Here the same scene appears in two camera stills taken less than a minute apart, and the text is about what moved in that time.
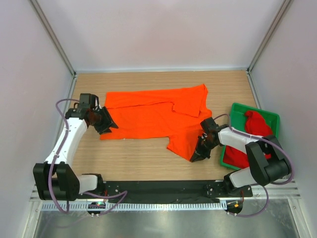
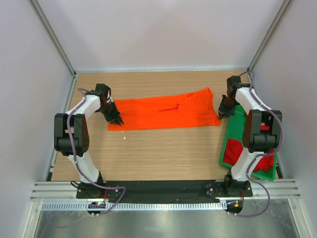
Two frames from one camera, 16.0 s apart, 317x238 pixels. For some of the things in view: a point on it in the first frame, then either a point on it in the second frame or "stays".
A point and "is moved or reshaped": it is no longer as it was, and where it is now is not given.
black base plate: [164, 191] stays
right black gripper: [199, 154] -> [223, 113]
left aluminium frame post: [53, 36] stays
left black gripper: [108, 121] -> [115, 118]
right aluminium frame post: [272, 28] stays
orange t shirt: [177, 114] is moved or reshaped
